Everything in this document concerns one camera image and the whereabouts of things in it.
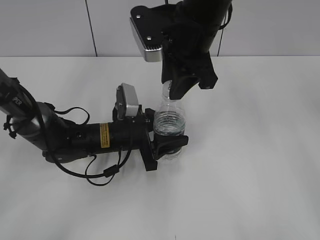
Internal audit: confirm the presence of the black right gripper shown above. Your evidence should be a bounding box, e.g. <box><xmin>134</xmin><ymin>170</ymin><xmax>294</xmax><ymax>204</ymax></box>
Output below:
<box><xmin>161</xmin><ymin>22</ymin><xmax>218</xmax><ymax>100</ymax></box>

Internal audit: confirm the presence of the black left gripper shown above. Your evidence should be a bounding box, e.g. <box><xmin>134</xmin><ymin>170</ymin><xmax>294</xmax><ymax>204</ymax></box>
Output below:
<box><xmin>111</xmin><ymin>105</ymin><xmax>189</xmax><ymax>171</ymax></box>

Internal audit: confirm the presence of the clear cestbon water bottle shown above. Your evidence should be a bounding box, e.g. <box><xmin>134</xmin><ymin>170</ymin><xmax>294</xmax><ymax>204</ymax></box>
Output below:
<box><xmin>152</xmin><ymin>79</ymin><xmax>187</xmax><ymax>163</ymax></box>

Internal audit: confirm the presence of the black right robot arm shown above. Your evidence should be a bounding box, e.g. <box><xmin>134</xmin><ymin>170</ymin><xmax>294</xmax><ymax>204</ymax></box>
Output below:
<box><xmin>161</xmin><ymin>0</ymin><xmax>233</xmax><ymax>100</ymax></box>

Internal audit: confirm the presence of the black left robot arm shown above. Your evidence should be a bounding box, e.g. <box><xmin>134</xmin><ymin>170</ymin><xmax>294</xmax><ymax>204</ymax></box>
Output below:
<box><xmin>0</xmin><ymin>72</ymin><xmax>189</xmax><ymax>171</ymax></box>

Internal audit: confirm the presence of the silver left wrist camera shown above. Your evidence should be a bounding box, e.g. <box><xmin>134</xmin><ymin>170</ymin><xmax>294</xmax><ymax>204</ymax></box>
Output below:
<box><xmin>115</xmin><ymin>83</ymin><xmax>139</xmax><ymax>120</ymax></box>

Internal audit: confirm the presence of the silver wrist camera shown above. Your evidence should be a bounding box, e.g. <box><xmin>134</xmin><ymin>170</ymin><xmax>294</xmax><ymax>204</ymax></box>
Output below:
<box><xmin>115</xmin><ymin>83</ymin><xmax>139</xmax><ymax>120</ymax></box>
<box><xmin>129</xmin><ymin>4</ymin><xmax>176</xmax><ymax>63</ymax></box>

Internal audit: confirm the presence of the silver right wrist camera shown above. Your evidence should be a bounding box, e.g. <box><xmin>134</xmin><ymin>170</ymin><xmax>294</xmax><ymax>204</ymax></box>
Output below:
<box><xmin>129</xmin><ymin>4</ymin><xmax>176</xmax><ymax>63</ymax></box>

